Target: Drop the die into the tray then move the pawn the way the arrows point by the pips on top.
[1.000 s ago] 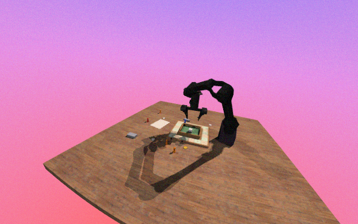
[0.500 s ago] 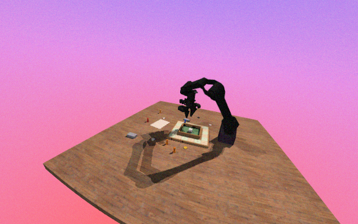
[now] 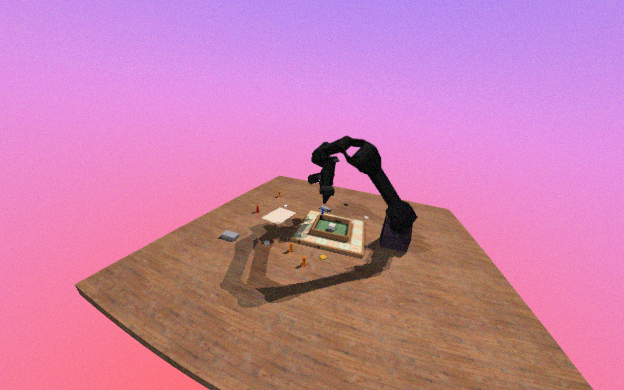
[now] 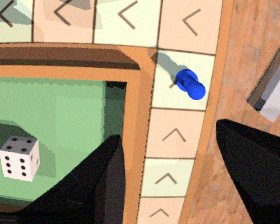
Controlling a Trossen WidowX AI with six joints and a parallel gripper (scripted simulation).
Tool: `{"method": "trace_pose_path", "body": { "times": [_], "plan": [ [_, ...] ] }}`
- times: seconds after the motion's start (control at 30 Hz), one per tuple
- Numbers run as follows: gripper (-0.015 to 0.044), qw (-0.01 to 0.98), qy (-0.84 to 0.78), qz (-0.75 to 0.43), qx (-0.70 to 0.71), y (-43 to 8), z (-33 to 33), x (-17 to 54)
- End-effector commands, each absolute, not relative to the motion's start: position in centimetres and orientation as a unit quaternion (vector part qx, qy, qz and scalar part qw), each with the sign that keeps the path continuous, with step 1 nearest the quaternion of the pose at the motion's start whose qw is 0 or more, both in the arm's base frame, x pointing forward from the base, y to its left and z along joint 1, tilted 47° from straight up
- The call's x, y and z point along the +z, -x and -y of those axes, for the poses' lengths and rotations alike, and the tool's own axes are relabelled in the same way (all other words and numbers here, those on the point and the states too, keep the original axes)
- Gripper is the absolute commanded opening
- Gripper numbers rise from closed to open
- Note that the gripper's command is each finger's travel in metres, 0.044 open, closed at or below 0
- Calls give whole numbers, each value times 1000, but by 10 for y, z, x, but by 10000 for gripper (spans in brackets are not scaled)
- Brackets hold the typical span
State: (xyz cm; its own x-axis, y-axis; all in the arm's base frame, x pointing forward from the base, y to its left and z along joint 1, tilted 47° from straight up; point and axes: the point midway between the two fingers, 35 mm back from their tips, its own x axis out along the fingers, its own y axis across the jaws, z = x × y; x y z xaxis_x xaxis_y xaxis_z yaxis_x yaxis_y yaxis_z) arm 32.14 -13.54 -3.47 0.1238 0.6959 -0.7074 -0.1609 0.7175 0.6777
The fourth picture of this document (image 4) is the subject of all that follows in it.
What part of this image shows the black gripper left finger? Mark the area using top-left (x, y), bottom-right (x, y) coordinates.
top-left (0, 135), bottom-right (125, 224)

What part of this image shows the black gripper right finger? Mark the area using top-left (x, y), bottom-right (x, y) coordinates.
top-left (216, 119), bottom-right (280, 224)

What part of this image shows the white die with black pips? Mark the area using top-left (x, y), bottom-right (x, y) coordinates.
top-left (0, 136), bottom-right (40, 181)

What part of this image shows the blue pawn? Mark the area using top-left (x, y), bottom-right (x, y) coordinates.
top-left (175, 69), bottom-right (205, 100)

